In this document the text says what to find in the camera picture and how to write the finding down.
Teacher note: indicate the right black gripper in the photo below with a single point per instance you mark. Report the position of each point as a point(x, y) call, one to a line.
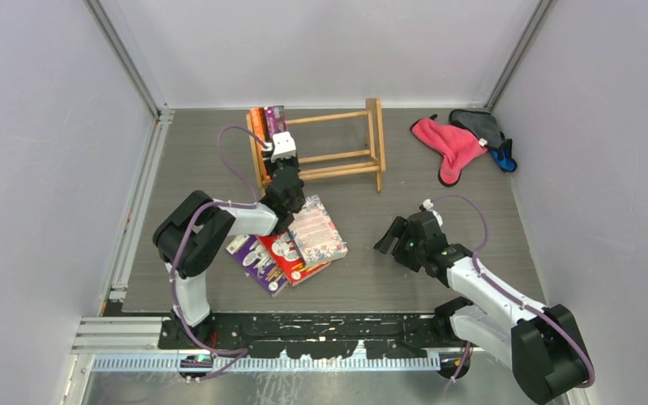
point(400, 229)

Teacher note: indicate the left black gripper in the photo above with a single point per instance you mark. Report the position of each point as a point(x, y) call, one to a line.
point(292, 160)

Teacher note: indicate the floral Alcott book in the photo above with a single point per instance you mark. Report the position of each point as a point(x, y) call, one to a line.
point(315, 236)

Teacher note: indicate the purple book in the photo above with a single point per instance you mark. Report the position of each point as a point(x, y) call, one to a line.
point(257, 263)
point(275, 119)

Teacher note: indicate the orange treehouse book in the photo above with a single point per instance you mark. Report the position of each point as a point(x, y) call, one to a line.
point(258, 127)

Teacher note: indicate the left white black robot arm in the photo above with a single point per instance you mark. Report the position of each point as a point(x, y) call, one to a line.
point(193, 234)

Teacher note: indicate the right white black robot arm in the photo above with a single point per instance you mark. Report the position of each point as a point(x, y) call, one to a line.
point(542, 345)

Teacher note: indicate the red cartoon book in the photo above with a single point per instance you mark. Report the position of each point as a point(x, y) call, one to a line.
point(282, 250)

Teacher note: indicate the pink cloth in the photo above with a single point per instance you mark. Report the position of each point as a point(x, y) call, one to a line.
point(457, 147)

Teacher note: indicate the wooden book rack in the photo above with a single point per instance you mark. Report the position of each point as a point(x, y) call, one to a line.
point(340, 142)

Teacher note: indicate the blue cloth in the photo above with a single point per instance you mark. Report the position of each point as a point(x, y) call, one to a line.
point(502, 156)

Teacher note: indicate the grey cloth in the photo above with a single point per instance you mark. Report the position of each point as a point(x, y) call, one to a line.
point(482, 125)

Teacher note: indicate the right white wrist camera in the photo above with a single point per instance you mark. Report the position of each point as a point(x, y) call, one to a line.
point(428, 205)

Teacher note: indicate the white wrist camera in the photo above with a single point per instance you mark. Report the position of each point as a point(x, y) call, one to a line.
point(283, 146)
point(428, 205)

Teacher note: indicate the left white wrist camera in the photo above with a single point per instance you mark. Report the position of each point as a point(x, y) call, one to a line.
point(283, 146)

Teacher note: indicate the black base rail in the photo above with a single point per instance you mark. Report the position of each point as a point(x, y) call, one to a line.
point(327, 335)

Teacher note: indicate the slotted cable duct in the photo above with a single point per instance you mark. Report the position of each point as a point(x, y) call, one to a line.
point(181, 362)

